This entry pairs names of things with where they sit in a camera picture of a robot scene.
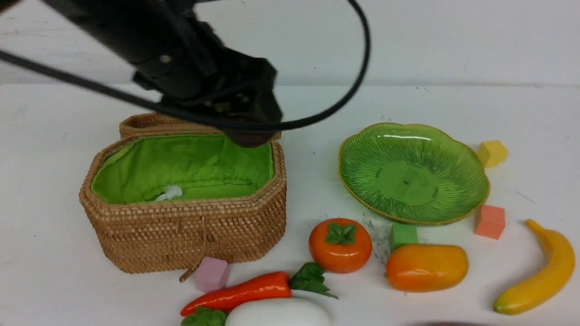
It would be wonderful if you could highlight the woven rattan basket lid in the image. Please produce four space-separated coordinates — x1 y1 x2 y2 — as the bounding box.
119 113 223 140

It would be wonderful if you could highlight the woven rattan basket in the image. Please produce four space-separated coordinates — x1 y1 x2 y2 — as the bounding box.
79 133 287 282

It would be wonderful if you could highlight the orange toy carrot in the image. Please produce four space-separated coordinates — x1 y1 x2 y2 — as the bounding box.
180 262 338 317

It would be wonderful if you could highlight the yellow toy banana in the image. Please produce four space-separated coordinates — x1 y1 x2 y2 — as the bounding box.
493 219 575 316

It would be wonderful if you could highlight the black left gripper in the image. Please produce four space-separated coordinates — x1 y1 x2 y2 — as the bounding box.
133 45 283 130

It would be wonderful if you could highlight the white toy radish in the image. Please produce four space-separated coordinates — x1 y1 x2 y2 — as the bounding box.
181 297 333 326

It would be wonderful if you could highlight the orange toy persimmon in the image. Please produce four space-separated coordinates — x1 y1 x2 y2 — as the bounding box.
308 217 372 274

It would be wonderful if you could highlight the orange toy mango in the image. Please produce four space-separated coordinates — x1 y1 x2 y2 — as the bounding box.
385 244 469 292

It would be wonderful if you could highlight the green foam cube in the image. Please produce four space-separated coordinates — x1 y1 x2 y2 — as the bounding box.
389 223 419 253

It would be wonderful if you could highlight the orange foam cube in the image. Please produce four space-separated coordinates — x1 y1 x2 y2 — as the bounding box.
474 205 506 240

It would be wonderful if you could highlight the yellow foam cube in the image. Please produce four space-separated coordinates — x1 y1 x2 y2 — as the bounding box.
477 140 509 168

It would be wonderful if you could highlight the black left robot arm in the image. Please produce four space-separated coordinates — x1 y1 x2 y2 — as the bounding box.
1 0 284 132

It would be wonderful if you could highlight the pink foam cube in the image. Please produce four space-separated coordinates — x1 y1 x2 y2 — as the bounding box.
194 257 231 293

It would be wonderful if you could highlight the purple toy mangosteen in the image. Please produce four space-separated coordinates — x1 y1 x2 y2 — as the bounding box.
224 130 277 148

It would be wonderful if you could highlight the green glass leaf plate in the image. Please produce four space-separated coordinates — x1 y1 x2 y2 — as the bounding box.
337 122 491 225

